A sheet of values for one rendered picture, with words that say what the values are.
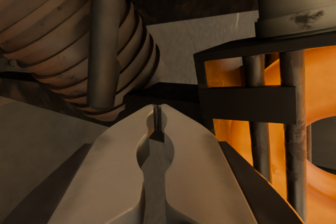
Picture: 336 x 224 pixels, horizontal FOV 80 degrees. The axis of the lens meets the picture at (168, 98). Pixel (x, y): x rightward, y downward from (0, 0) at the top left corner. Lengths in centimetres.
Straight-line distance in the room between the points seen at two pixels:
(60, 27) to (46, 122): 60
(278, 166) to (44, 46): 20
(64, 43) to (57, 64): 2
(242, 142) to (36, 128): 66
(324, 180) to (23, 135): 71
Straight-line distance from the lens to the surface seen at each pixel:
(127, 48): 20
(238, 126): 17
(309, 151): 22
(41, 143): 77
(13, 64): 70
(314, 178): 20
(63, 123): 78
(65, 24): 18
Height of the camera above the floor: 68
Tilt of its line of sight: 35 degrees down
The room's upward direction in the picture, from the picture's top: 97 degrees clockwise
